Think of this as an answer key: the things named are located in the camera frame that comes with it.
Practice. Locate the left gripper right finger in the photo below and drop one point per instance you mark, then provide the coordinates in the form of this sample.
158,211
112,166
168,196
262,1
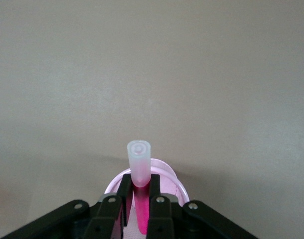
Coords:
161,214

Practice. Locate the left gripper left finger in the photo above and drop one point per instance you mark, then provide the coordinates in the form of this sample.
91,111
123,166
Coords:
104,214

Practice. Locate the pink marker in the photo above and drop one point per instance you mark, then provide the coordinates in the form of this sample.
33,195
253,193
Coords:
139,164

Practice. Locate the pink mesh cup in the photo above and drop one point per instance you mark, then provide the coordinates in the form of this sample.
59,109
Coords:
174,184

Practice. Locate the brown table cover mat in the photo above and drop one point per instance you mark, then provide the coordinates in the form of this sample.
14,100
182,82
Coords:
151,74

